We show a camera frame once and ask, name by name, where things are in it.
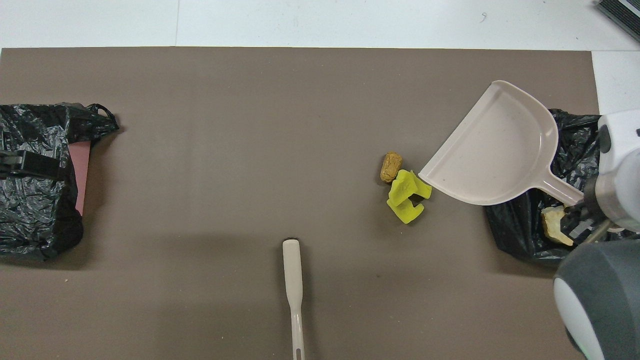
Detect beige plastic dustpan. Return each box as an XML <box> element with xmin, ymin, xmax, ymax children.
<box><xmin>418</xmin><ymin>80</ymin><xmax>586</xmax><ymax>207</ymax></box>

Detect brown bread nugget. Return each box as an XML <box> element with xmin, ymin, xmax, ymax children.
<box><xmin>380</xmin><ymin>151</ymin><xmax>404</xmax><ymax>184</ymax></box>

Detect pink bin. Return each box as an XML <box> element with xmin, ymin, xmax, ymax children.
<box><xmin>67</xmin><ymin>141</ymin><xmax>92</xmax><ymax>217</ymax></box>

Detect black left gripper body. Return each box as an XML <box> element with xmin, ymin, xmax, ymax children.
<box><xmin>23</xmin><ymin>151</ymin><xmax>69</xmax><ymax>181</ymax></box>

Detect dark ridged panel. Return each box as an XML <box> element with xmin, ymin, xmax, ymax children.
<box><xmin>595</xmin><ymin>0</ymin><xmax>640</xmax><ymax>29</ymax></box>

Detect pale torn bread piece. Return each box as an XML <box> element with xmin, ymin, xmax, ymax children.
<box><xmin>541</xmin><ymin>206</ymin><xmax>576</xmax><ymax>247</ymax></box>

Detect black trash bag over pink bin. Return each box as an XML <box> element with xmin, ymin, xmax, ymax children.
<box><xmin>0</xmin><ymin>102</ymin><xmax>121</xmax><ymax>262</ymax></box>

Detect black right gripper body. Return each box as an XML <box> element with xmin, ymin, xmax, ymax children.
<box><xmin>575</xmin><ymin>199</ymin><xmax>618</xmax><ymax>243</ymax></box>

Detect brown table mat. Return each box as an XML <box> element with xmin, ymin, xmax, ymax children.
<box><xmin>0</xmin><ymin>46</ymin><xmax>629</xmax><ymax>360</ymax></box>

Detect beige hand brush black bristles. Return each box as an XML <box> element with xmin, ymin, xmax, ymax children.
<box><xmin>282</xmin><ymin>239</ymin><xmax>306</xmax><ymax>360</ymax></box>

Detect notched yellow sponge piece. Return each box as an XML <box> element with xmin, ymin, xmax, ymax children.
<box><xmin>386</xmin><ymin>196</ymin><xmax>425</xmax><ymax>225</ymax></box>

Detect black trash bag bin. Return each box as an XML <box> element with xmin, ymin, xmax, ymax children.
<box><xmin>484</xmin><ymin>108</ymin><xmax>602</xmax><ymax>264</ymax></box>

